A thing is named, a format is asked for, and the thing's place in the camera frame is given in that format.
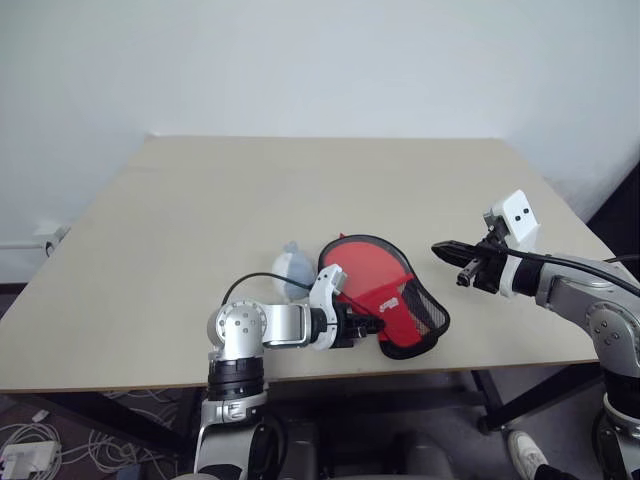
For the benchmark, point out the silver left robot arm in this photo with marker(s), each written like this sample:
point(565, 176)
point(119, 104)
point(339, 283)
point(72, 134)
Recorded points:
point(240, 325)

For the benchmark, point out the white sneaker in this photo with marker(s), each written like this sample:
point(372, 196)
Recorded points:
point(525, 450)

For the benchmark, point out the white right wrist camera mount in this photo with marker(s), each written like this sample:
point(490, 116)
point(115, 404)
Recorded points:
point(520, 215)

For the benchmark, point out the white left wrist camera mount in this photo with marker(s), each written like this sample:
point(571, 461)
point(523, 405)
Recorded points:
point(322, 292)

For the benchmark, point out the red paddle case black mesh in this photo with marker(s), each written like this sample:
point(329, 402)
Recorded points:
point(400, 320)

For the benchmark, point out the white power adapter box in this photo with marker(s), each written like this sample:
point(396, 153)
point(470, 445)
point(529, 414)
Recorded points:
point(27, 457)

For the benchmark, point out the red table tennis paddle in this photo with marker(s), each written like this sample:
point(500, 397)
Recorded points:
point(365, 267)

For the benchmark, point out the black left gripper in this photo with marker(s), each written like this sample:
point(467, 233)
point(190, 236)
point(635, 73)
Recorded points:
point(345, 330)

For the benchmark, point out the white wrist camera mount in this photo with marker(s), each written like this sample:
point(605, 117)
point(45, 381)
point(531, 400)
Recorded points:
point(520, 215)
point(322, 292)

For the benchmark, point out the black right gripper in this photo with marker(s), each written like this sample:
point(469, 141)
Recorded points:
point(487, 272)

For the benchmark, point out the white grey plastic pouch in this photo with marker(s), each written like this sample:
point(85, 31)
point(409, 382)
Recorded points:
point(295, 270)

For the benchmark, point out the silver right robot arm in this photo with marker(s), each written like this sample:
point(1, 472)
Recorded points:
point(610, 325)

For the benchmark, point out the black metal table frame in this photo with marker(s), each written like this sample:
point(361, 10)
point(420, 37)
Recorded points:
point(505, 400)

